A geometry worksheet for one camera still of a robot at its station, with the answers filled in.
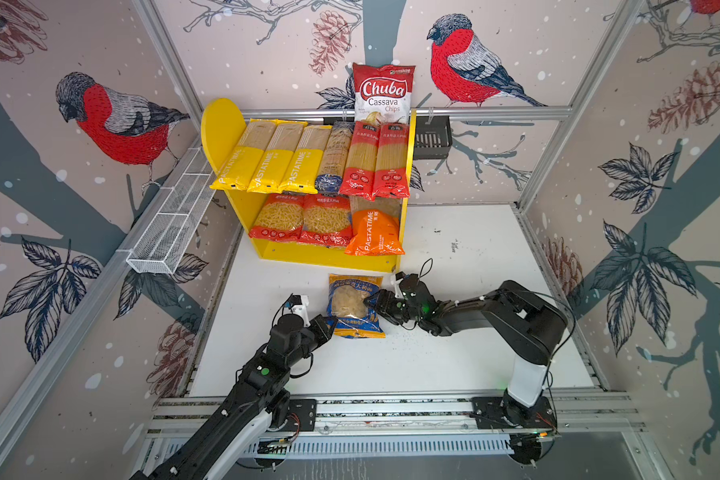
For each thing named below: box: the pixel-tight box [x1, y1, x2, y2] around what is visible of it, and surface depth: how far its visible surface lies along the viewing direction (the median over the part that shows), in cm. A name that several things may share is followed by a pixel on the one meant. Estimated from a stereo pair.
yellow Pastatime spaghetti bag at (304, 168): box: [279, 125, 333, 194], surface depth 75 cm
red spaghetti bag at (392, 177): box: [373, 122, 410, 199], surface depth 69 cm
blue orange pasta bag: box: [326, 273, 386, 339], surface depth 86 cm
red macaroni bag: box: [249, 193, 304, 242], surface depth 96 cm
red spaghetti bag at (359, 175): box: [339, 121, 380, 200], surface depth 73 cm
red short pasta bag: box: [299, 194, 353, 247], surface depth 94 cm
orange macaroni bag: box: [344, 208, 406, 256], surface depth 89 cm
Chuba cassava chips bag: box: [352, 62, 416, 125], surface depth 86 cm
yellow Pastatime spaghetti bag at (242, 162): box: [210, 118, 277, 191], surface depth 77 cm
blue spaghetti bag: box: [315, 120, 354, 195], surface depth 74 cm
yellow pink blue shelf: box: [202, 98, 247, 171], surface depth 77 cm
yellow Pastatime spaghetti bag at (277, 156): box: [247, 120, 308, 194], surface depth 76 cm
